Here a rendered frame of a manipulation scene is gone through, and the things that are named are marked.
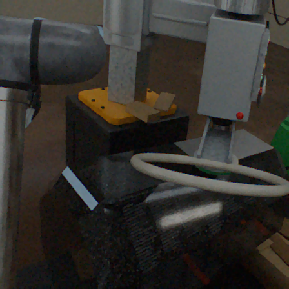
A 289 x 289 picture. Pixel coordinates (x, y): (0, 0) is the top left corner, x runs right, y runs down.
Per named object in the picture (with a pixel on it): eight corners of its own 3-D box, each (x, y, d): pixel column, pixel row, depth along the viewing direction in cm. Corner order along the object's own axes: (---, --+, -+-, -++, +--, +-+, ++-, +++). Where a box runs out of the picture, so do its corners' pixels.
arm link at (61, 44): (110, 27, 76) (104, 22, 140) (34, 19, 73) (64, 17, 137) (106, 93, 78) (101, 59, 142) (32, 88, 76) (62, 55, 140)
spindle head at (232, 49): (205, 92, 221) (218, 2, 202) (248, 99, 219) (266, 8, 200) (195, 120, 189) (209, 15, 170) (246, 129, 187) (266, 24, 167)
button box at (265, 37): (249, 94, 187) (262, 28, 175) (256, 95, 187) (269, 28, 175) (249, 100, 180) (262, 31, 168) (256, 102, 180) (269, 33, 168)
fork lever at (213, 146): (206, 102, 221) (207, 92, 218) (244, 108, 219) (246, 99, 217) (185, 164, 158) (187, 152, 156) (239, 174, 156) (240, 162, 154)
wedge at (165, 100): (160, 98, 294) (161, 91, 292) (175, 100, 293) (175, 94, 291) (152, 109, 277) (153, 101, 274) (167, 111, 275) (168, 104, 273)
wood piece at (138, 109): (125, 111, 269) (126, 103, 267) (137, 107, 276) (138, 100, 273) (147, 123, 257) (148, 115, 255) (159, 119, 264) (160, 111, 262)
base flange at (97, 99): (75, 97, 290) (75, 90, 288) (138, 87, 319) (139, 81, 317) (113, 126, 257) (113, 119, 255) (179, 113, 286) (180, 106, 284)
